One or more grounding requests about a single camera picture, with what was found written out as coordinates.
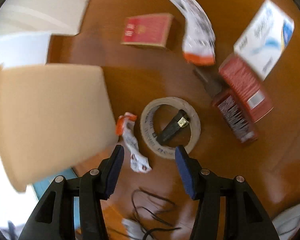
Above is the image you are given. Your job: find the white orange snack wrapper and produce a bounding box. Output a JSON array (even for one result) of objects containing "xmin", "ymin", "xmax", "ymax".
[{"xmin": 169, "ymin": 0, "xmax": 216, "ymax": 66}]

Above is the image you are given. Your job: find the beige plastic trash bin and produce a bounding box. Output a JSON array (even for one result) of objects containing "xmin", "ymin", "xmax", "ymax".
[{"xmin": 0, "ymin": 64, "xmax": 118, "ymax": 192}]

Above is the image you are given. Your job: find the white bedroom door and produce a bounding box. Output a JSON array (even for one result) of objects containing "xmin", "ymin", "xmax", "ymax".
[{"xmin": 0, "ymin": 0, "xmax": 89, "ymax": 36}]

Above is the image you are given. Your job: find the teal storage box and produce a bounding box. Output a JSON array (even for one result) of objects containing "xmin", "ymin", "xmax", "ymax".
[{"xmin": 31, "ymin": 168, "xmax": 80, "ymax": 230}]

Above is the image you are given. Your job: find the right grey slipper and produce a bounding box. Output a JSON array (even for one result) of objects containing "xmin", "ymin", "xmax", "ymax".
[{"xmin": 272, "ymin": 204, "xmax": 300, "ymax": 240}]

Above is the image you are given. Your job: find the crumpled white orange wrapper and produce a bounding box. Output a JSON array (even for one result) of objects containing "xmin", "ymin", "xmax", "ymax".
[{"xmin": 116, "ymin": 112, "xmax": 152, "ymax": 173}]

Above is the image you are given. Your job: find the red long carton box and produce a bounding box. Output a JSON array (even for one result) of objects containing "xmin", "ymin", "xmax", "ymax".
[{"xmin": 214, "ymin": 54, "xmax": 273, "ymax": 143}]

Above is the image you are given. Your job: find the black binder clip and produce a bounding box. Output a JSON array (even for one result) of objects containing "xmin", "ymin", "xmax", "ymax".
[{"xmin": 157, "ymin": 109, "xmax": 190, "ymax": 145}]

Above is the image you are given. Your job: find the masking tape roll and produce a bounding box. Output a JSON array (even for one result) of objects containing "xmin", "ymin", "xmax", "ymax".
[{"xmin": 140, "ymin": 96, "xmax": 201, "ymax": 159}]

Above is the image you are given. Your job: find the white blue flat carton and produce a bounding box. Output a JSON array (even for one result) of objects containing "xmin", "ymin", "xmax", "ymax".
[{"xmin": 234, "ymin": 0, "xmax": 295, "ymax": 80}]

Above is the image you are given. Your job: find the red cigarette pack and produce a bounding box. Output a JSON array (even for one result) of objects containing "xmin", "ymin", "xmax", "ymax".
[{"xmin": 121, "ymin": 13, "xmax": 174, "ymax": 48}]

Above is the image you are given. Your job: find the black cable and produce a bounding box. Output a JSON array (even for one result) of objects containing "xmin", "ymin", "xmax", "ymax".
[{"xmin": 122, "ymin": 188, "xmax": 182, "ymax": 240}]

